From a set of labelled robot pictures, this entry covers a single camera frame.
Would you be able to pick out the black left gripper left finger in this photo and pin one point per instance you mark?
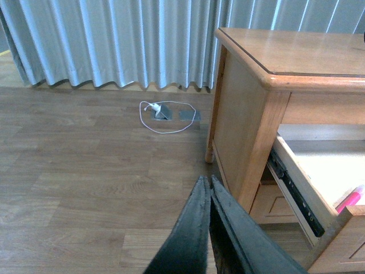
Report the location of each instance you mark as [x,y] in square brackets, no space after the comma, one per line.
[186,248]

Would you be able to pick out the closed metal floor socket cover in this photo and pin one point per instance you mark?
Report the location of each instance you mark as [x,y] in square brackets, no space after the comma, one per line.
[189,115]

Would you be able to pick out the wooden nightstand cabinet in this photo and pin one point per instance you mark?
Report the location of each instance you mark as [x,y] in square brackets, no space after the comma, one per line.
[301,86]

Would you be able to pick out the white plug adapter on floor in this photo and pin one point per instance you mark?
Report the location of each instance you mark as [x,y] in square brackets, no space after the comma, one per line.
[156,107]

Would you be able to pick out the pink marker with white caps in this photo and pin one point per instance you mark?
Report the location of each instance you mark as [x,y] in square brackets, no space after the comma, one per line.
[352,198]

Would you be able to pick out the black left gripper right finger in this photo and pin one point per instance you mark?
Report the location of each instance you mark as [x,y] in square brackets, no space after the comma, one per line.
[239,244]

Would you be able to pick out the open metal floor socket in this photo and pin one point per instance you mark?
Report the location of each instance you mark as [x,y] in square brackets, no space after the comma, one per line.
[165,113]

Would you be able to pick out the light blue-grey curtain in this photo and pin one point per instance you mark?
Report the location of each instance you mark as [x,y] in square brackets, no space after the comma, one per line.
[160,42]

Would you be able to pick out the black drawer slide rail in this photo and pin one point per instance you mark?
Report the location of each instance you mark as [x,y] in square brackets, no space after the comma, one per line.
[283,174]

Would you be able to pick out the wooden drawer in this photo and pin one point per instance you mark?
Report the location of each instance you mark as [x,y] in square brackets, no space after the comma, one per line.
[271,207]
[325,172]

